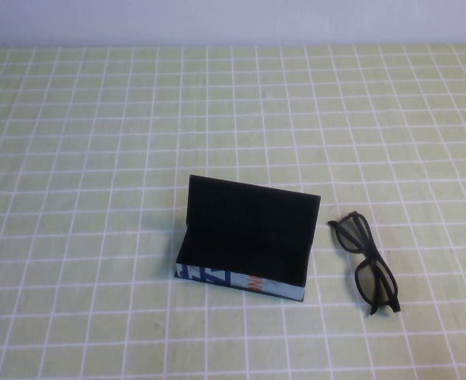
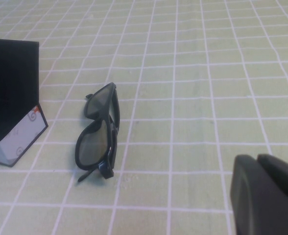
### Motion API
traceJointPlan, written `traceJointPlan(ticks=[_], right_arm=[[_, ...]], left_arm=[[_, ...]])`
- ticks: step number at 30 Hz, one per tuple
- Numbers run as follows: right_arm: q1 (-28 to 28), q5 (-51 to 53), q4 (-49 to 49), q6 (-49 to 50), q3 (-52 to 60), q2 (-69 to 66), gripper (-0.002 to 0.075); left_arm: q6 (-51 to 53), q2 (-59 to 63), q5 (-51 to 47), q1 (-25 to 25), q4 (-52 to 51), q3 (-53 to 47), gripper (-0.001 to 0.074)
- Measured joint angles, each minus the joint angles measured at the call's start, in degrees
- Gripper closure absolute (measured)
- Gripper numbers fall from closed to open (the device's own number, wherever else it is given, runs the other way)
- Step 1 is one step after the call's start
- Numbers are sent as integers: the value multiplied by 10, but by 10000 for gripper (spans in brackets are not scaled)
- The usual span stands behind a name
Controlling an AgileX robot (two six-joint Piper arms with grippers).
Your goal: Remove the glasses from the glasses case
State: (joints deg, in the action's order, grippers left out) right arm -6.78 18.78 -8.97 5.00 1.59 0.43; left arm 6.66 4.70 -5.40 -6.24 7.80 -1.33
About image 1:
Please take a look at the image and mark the green checked tablecloth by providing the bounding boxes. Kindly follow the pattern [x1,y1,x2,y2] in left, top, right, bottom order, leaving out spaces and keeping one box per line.
[0,42,466,380]

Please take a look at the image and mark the black framed glasses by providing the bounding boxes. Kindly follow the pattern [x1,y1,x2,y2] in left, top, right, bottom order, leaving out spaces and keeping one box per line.
[327,211,403,317]

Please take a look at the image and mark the black glasses case printed side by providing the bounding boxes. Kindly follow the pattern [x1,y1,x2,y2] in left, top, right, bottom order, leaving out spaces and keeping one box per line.
[174,173,322,304]

